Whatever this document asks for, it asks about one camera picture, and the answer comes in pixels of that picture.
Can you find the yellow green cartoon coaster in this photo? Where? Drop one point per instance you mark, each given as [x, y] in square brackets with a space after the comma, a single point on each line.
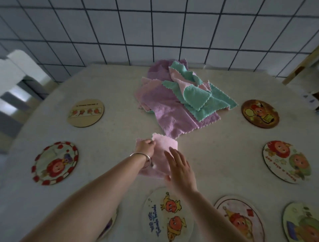
[109, 225]

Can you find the person's right hand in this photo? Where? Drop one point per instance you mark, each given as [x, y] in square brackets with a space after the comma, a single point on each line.
[182, 177]

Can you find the person's left hand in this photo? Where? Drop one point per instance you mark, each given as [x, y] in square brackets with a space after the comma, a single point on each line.
[145, 147]

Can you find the golden door frame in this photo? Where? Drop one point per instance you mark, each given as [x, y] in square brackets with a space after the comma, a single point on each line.
[299, 69]

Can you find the red bordered round coaster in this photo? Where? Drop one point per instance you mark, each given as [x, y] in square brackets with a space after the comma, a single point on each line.
[54, 163]

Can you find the pile of cloths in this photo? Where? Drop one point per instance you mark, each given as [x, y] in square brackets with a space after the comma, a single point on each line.
[172, 112]

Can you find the pink rimmed cartoon coaster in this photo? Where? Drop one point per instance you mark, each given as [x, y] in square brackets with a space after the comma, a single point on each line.
[239, 219]

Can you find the pink cloth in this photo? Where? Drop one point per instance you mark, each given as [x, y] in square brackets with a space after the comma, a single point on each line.
[162, 142]

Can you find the dark brown round coaster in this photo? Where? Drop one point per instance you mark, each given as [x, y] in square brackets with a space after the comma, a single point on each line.
[260, 114]

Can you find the two faces round coaster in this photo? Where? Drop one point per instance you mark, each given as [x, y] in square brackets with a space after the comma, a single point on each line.
[286, 162]

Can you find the white ice cream coaster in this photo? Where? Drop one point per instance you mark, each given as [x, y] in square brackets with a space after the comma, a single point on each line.
[159, 219]

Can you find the beige round coaster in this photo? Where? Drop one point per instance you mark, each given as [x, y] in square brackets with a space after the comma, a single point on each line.
[86, 113]

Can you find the white wooden chair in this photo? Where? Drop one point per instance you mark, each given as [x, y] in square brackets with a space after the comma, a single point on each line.
[17, 62]

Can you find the person's left forearm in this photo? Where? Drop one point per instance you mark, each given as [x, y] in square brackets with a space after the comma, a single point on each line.
[87, 207]

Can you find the person's right forearm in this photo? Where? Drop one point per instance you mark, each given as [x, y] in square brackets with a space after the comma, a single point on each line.
[211, 222]

